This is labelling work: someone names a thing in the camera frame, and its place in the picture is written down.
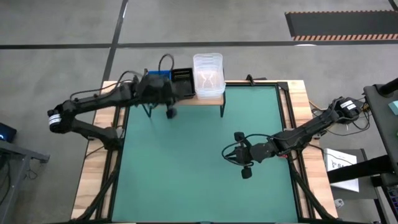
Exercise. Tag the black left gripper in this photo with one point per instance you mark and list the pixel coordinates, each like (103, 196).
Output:
(155, 90)

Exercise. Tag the blue plastic basket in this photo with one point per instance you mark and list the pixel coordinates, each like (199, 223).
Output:
(160, 73)

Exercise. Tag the black metal table frame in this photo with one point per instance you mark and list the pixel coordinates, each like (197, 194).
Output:
(248, 83)

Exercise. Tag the black hazard-striped floor mat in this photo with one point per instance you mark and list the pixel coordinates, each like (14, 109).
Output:
(342, 23)

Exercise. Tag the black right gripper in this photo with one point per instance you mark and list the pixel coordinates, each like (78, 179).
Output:
(252, 152)

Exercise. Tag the black monitor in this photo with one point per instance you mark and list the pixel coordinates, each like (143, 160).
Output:
(7, 132)

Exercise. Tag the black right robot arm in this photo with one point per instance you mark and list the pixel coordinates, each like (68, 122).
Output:
(304, 133)

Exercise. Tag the pink marker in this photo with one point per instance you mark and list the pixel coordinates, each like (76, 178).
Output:
(282, 156)

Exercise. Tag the small white plug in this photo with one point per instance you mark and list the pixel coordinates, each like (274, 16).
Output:
(339, 203)

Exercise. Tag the grey metal table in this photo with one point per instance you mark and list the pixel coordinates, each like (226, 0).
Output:
(18, 151)

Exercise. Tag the green table mat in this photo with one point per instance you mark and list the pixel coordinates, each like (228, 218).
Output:
(186, 161)

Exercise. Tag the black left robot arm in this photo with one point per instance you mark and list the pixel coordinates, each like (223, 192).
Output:
(93, 101)

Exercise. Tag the black metal beam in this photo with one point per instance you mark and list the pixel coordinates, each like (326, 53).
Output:
(357, 169)

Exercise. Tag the white cardboard box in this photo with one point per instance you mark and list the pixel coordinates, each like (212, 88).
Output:
(334, 157)

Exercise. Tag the teal block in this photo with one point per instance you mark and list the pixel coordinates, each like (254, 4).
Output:
(394, 108)

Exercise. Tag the wooden shelf with black frame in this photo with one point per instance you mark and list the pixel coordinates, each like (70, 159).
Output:
(205, 102)

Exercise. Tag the panel with coloured buttons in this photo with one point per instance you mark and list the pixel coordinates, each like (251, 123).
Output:
(393, 199)

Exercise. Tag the black equipment stand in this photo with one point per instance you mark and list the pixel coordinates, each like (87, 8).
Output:
(379, 105)

